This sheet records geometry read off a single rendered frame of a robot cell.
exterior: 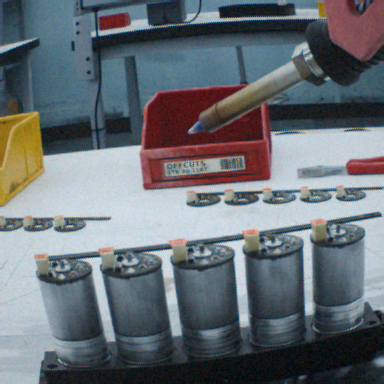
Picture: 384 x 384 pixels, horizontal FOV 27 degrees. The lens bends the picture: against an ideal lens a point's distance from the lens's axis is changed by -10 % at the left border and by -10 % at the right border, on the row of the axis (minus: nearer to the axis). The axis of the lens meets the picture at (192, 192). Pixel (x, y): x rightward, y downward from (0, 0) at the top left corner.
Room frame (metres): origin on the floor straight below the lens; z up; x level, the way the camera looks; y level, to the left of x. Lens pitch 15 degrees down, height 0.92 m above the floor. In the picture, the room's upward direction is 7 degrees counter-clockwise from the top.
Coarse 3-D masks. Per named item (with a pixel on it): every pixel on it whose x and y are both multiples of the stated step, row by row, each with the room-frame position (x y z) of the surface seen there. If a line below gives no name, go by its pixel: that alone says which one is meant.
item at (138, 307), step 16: (160, 272) 0.32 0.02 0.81; (112, 288) 0.31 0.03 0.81; (128, 288) 0.31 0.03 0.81; (144, 288) 0.31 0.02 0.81; (160, 288) 0.32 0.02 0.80; (112, 304) 0.31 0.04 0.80; (128, 304) 0.31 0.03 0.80; (144, 304) 0.31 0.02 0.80; (160, 304) 0.31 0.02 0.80; (112, 320) 0.32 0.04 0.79; (128, 320) 0.31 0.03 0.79; (144, 320) 0.31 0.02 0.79; (160, 320) 0.31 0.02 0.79; (128, 336) 0.31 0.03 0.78; (144, 336) 0.31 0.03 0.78; (160, 336) 0.31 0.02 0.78; (128, 352) 0.31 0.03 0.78; (144, 352) 0.31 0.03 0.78; (160, 352) 0.31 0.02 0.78
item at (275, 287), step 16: (288, 256) 0.31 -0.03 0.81; (256, 272) 0.31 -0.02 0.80; (272, 272) 0.31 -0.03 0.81; (288, 272) 0.31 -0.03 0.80; (256, 288) 0.32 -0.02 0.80; (272, 288) 0.31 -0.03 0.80; (288, 288) 0.31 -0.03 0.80; (256, 304) 0.32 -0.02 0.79; (272, 304) 0.31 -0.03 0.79; (288, 304) 0.31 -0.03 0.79; (304, 304) 0.32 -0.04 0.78; (256, 320) 0.32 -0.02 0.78; (272, 320) 0.31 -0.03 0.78; (288, 320) 0.31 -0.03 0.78; (304, 320) 0.32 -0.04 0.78; (256, 336) 0.32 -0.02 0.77; (272, 336) 0.31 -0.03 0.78; (288, 336) 0.31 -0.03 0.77
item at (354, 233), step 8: (344, 224) 0.34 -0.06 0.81; (352, 224) 0.33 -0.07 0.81; (328, 232) 0.33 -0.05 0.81; (352, 232) 0.32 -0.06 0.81; (360, 232) 0.32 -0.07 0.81; (312, 240) 0.32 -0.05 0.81; (320, 240) 0.32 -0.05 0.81; (328, 240) 0.32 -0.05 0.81; (336, 240) 0.32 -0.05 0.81; (352, 240) 0.31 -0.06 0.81
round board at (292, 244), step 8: (264, 240) 0.33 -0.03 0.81; (280, 240) 0.33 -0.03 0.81; (288, 240) 0.33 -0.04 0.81; (296, 240) 0.32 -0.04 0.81; (264, 248) 0.32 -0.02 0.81; (272, 248) 0.32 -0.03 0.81; (280, 248) 0.32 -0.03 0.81; (288, 248) 0.32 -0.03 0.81; (296, 248) 0.32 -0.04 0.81; (248, 256) 0.32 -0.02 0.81; (256, 256) 0.31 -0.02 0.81; (264, 256) 0.31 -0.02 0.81; (272, 256) 0.31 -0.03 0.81; (280, 256) 0.31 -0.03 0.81
